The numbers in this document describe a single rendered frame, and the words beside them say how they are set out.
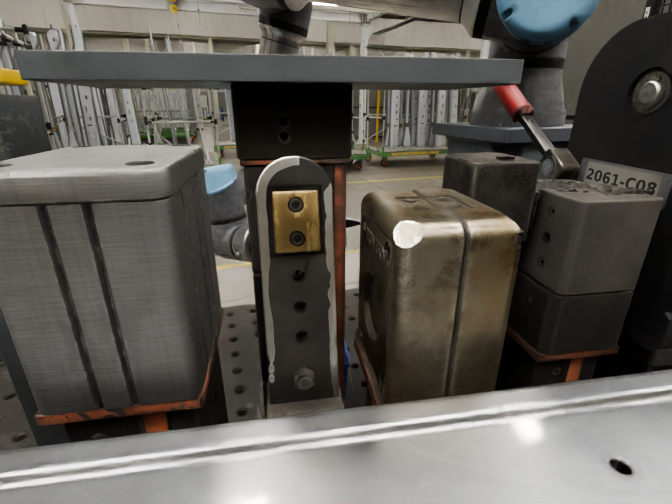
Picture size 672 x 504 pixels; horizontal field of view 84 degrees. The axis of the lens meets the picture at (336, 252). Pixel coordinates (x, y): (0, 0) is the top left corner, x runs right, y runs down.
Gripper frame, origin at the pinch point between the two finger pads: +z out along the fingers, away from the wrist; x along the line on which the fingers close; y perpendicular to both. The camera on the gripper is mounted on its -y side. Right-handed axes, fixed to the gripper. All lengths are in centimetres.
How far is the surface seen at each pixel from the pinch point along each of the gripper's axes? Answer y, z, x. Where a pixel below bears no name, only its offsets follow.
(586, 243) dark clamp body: -9.0, 35.0, 9.2
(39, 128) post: -27.4, -3.3, 23.8
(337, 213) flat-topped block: -11.5, 15.3, 10.6
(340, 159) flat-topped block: -16.2, 16.5, 9.0
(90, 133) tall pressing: -39, -683, -176
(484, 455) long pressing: -9.0, 34.6, 25.1
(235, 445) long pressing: -12.6, 27.3, 31.0
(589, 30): 22, -24, -294
